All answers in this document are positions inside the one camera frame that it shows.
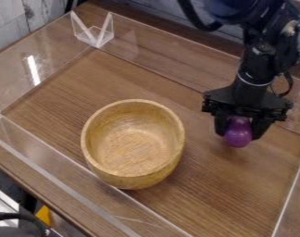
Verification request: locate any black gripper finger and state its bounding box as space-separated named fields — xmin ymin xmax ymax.
xmin=214 ymin=114 xmax=229 ymax=136
xmin=252 ymin=118 xmax=274 ymax=140

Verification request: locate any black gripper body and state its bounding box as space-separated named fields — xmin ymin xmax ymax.
xmin=202 ymin=81 xmax=292 ymax=121

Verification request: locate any purple toy eggplant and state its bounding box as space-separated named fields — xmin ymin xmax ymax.
xmin=225 ymin=117 xmax=253 ymax=148

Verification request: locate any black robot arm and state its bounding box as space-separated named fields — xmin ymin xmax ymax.
xmin=202 ymin=0 xmax=300 ymax=140

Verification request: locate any brown wooden bowl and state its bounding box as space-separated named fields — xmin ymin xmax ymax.
xmin=80 ymin=99 xmax=186 ymax=190

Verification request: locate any yellow black device corner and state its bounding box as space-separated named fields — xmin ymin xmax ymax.
xmin=34 ymin=205 xmax=63 ymax=237

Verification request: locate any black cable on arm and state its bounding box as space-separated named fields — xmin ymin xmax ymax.
xmin=175 ymin=0 xmax=225 ymax=32

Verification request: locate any clear acrylic corner bracket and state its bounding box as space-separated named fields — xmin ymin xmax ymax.
xmin=70 ymin=12 xmax=114 ymax=49

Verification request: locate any clear acrylic front wall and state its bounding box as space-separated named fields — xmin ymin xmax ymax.
xmin=0 ymin=114 xmax=191 ymax=237

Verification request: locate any black cable lower left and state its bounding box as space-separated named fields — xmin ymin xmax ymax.
xmin=0 ymin=211 xmax=52 ymax=237

